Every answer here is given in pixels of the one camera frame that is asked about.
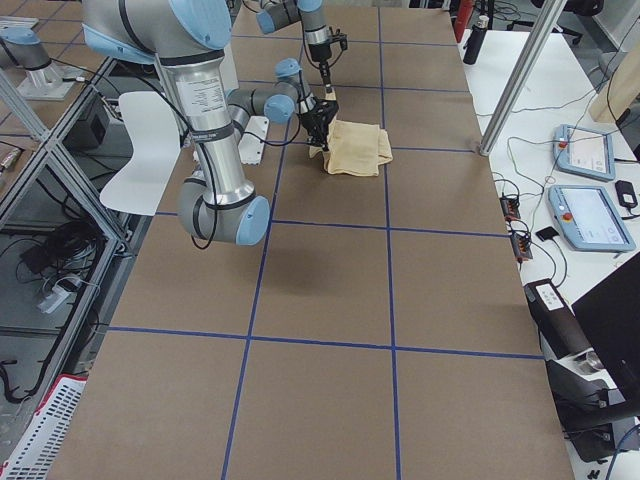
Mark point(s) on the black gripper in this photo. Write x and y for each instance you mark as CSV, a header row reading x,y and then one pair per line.
x,y
320,53
315,119

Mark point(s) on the beige long-sleeve printed shirt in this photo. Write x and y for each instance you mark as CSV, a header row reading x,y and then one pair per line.
x,y
356,149

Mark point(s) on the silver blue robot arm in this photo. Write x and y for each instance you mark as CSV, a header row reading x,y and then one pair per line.
x,y
185,40
309,13

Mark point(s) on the red cylinder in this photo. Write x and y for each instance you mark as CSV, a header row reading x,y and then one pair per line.
x,y
464,13

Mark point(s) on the black water bottle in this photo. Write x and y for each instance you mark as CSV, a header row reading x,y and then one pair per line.
x,y
475,40

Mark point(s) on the brown paper table cover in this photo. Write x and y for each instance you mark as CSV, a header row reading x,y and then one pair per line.
x,y
379,331

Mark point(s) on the white plastic chair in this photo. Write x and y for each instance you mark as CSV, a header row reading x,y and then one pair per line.
x,y
139,185

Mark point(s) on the far blue teach pendant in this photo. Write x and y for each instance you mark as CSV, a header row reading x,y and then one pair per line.
x,y
584,152

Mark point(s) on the blue teach pendant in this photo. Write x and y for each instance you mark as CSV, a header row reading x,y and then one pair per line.
x,y
588,219
584,152

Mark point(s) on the near blue teach pendant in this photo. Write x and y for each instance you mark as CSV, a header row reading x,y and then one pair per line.
x,y
588,219

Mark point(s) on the black power adapter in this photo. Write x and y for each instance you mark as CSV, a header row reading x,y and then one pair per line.
x,y
626,194

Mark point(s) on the white perforated basket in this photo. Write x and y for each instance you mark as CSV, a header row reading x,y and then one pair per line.
x,y
39,446

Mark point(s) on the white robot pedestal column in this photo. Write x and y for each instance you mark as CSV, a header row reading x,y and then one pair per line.
x,y
250,126

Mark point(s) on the aluminium frame post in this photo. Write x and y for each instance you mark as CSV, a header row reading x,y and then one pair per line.
x,y
550,12

